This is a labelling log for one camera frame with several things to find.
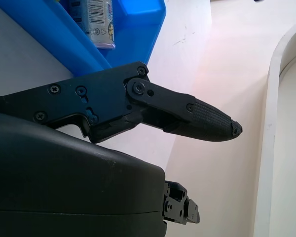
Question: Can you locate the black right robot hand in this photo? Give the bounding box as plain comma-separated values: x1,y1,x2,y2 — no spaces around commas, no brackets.
0,61,243,237

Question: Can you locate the blue plastic tray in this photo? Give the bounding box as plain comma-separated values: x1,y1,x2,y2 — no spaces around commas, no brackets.
0,0,167,78

